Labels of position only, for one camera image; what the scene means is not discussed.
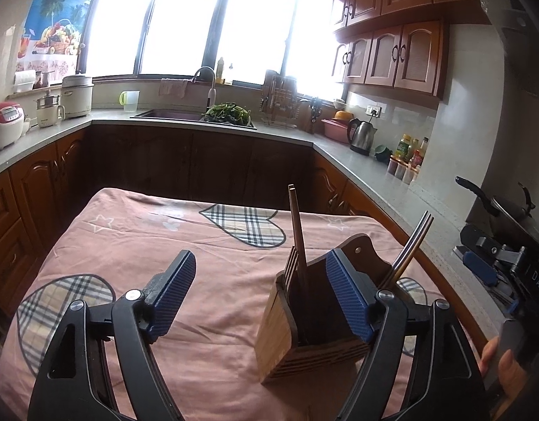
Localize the black wok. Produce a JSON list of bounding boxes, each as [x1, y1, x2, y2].
[[455, 176, 539, 247]]

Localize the small white electric pot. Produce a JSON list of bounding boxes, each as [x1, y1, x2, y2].
[[35, 89, 66, 128]]

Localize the tropical fruit wall poster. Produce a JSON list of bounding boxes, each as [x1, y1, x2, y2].
[[15, 0, 100, 73]]

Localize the pink and white rice cooker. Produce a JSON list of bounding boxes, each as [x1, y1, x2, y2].
[[0, 101, 27, 151]]

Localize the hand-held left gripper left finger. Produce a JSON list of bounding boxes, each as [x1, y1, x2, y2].
[[28, 249, 197, 421]]

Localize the wooden lower cabinets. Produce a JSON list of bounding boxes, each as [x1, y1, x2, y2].
[[0, 125, 489, 352]]

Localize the wooden utensil holder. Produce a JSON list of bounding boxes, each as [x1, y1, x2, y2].
[[255, 234, 422, 385]]

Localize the green leafy vegetables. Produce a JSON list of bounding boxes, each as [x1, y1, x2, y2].
[[202, 102, 253, 125]]

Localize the pink dishcloth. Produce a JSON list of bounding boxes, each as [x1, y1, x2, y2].
[[158, 78, 191, 98]]

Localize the pink plaid-heart tablecloth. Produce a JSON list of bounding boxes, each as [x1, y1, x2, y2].
[[0, 187, 490, 421]]

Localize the clear pitcher with green lid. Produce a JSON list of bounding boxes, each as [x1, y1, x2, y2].
[[119, 90, 141, 113]]

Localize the person's right hand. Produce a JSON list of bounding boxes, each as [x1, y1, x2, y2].
[[479, 337, 530, 406]]

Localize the wooden knife block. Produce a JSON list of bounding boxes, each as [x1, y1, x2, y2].
[[306, 96, 325, 135]]

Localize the kitchen sink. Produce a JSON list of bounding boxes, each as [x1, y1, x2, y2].
[[131, 108, 258, 129]]

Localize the pink plastic basin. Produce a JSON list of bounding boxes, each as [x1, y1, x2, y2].
[[321, 118, 354, 143]]

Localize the paper towel roll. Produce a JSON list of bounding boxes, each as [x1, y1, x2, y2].
[[12, 69, 37, 94]]

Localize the range hood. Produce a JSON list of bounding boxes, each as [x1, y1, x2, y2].
[[479, 0, 539, 82]]

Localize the grey stone countertop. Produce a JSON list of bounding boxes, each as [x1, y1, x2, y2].
[[0, 108, 516, 343]]

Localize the chrome sink faucet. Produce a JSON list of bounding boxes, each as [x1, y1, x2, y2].
[[193, 66, 218, 115]]

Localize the large white cooker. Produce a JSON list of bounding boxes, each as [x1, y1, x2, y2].
[[60, 72, 95, 119]]

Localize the wooden upper cabinets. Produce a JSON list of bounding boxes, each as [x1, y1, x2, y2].
[[326, 0, 509, 100]]

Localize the steel electric kettle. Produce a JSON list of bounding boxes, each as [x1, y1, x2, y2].
[[347, 118, 378, 157]]

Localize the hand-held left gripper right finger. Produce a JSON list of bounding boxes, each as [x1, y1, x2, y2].
[[326, 248, 488, 421]]

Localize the wooden cabinets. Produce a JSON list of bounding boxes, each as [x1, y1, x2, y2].
[[326, 0, 509, 100], [0, 125, 489, 352]]

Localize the cooking oil bottles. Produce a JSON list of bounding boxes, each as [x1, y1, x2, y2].
[[394, 134, 430, 168]]

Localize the kitchen window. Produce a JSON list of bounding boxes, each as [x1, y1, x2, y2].
[[82, 0, 346, 98]]

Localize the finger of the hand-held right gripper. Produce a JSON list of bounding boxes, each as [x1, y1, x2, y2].
[[460, 225, 527, 287], [493, 285, 525, 316]]

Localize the metal dish rack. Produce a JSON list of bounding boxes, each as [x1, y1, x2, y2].
[[260, 69, 301, 129]]

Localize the metal chopstick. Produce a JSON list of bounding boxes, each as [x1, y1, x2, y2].
[[386, 210, 428, 290], [392, 213, 432, 291]]

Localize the spice jars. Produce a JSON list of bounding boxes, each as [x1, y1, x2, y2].
[[386, 157, 422, 185]]

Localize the brown wooden chopstick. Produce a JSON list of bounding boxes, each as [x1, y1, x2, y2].
[[292, 184, 309, 281], [288, 185, 306, 281]]

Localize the metal fork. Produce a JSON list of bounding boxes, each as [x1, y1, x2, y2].
[[281, 246, 299, 287]]

